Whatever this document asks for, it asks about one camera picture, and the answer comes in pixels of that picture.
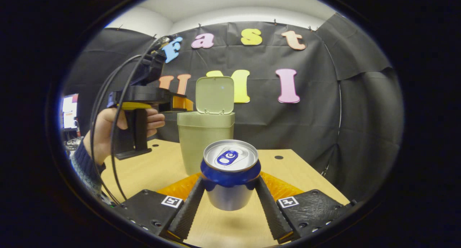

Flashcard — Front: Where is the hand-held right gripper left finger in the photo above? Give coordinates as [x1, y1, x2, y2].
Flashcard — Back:
[117, 173, 206, 241]

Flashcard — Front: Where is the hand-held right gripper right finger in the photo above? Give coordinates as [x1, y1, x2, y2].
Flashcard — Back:
[255, 171, 358, 244]

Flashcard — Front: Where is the green desktop garbage bin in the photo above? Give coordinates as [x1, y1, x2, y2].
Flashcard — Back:
[177, 76, 236, 176]

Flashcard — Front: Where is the blue pop can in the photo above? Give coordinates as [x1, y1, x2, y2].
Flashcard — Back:
[200, 139, 261, 211]

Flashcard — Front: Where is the wooden desktop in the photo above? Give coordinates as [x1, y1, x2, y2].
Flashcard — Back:
[101, 139, 350, 248]

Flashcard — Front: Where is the computer monitor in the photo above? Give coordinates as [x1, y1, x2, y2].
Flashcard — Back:
[61, 93, 79, 130]

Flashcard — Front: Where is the black backdrop cloth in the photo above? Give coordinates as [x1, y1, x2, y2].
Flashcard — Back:
[63, 13, 404, 202]

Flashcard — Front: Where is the black cable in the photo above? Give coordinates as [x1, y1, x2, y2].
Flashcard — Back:
[110, 37, 162, 202]
[89, 54, 144, 206]

